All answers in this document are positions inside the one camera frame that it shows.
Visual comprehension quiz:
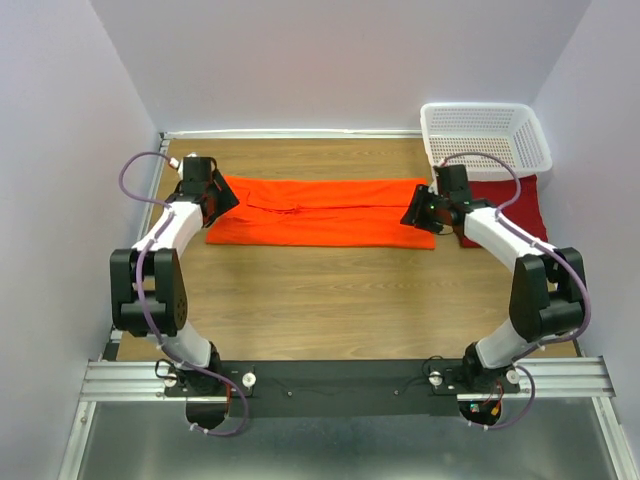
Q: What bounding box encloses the folded dark red t shirt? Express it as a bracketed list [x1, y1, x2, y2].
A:
[469, 175, 548, 241]

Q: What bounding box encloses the aluminium rail frame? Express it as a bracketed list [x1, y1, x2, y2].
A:
[59, 130, 626, 480]

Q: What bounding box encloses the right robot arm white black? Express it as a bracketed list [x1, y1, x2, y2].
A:
[401, 164, 590, 392]

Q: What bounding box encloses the white plastic basket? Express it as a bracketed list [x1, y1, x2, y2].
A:
[420, 102, 553, 182]

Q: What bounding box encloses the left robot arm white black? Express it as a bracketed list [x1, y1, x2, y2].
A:
[109, 152, 241, 395]

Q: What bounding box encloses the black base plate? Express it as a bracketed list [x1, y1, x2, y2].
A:
[155, 356, 520, 431]

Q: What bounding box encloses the orange t shirt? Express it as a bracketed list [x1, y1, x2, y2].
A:
[205, 177, 436, 250]

